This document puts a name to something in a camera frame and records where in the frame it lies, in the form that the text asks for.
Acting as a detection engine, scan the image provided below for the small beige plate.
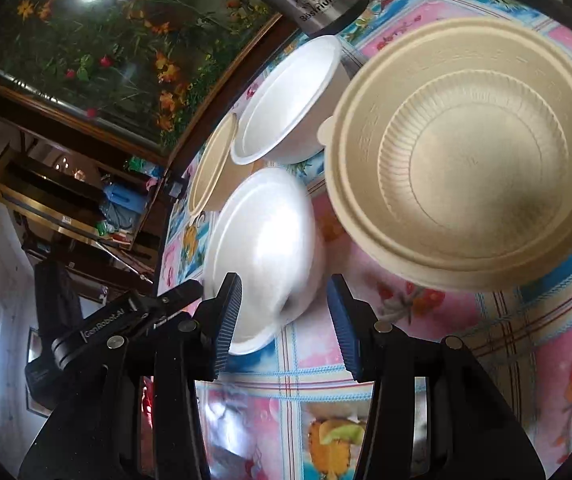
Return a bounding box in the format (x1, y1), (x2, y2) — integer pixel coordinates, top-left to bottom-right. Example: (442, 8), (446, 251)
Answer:
(187, 112), (241, 218)

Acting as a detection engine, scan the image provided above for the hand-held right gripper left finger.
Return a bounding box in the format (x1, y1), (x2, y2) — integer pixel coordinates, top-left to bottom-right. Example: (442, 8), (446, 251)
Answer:
(18, 272), (243, 480)

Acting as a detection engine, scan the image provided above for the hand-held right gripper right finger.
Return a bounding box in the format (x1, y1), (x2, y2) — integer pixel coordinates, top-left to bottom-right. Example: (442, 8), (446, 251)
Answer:
(326, 274), (547, 480)

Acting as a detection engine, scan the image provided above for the wooden cabinet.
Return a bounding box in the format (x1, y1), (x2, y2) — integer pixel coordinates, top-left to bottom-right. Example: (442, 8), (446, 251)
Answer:
(0, 90), (177, 296)

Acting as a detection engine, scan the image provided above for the blue plastic container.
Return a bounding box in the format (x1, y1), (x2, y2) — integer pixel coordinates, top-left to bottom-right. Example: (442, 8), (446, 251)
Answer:
(103, 182), (147, 211)

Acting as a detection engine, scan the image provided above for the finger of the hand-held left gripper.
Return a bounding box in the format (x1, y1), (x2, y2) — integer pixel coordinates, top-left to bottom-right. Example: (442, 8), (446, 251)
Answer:
(50, 280), (204, 371)

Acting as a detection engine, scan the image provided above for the white foam bowl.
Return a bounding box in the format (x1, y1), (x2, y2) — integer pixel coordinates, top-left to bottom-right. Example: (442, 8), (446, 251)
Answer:
(229, 35), (351, 166)
(205, 166), (328, 357)

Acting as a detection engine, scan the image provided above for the framed flower picture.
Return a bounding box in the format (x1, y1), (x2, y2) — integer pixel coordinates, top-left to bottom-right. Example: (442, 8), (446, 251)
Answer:
(0, 0), (287, 161)

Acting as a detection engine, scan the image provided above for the large beige ribbed plate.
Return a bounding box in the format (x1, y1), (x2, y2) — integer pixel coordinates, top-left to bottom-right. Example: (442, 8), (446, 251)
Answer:
(317, 16), (572, 293)

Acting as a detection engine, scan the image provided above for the printed fruit tablecloth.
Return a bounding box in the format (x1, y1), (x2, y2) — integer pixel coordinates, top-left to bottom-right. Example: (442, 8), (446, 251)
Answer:
(158, 0), (572, 480)

